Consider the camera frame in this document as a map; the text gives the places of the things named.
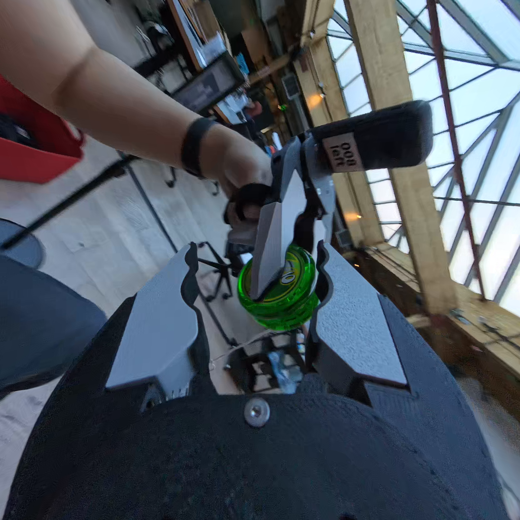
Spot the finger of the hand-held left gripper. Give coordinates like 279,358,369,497
249,168,308,302
296,202,335,255

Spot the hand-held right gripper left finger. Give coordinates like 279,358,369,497
105,242,212,402

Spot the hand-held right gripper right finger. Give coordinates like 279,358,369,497
305,240,409,392

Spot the green transparent yoyo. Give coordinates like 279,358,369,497
238,244,317,331

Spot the white yoyo string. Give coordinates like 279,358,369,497
210,329,278,367

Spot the person's left forearm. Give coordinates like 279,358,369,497
0,0,204,172

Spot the person's left hand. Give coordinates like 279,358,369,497
201,124,275,228

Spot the black office chair base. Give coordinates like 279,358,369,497
198,240,254,302

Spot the wooden roof beam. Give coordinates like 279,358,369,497
345,0,460,315

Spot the glass skylight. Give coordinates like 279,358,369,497
325,0,520,317

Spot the black wristband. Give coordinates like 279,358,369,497
181,117,221,179

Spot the dark monitor screen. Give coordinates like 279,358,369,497
171,53,245,115

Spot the grey round seat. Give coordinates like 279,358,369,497
0,219,45,269

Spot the red plastic bin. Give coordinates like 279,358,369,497
0,75,86,184

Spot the black metal desk frame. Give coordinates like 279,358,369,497
0,154,238,346

